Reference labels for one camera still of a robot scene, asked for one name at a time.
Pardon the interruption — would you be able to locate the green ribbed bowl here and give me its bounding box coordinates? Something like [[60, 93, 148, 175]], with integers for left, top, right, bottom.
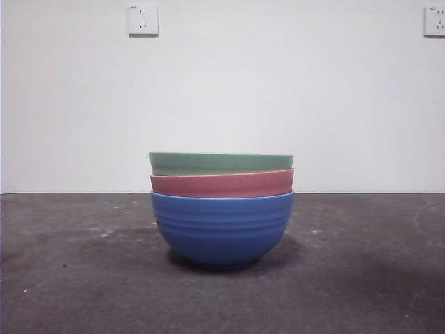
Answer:
[[149, 152, 296, 176]]

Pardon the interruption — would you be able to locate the red ribbed bowl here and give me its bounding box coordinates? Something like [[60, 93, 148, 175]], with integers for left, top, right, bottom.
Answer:
[[149, 167, 295, 199]]

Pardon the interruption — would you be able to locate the blue ribbed bowl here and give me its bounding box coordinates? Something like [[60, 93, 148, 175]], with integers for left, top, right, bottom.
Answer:
[[150, 189, 295, 271]]

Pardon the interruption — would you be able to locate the white wall socket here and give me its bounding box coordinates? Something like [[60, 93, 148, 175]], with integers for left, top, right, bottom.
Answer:
[[128, 3, 159, 38], [423, 6, 445, 38]]

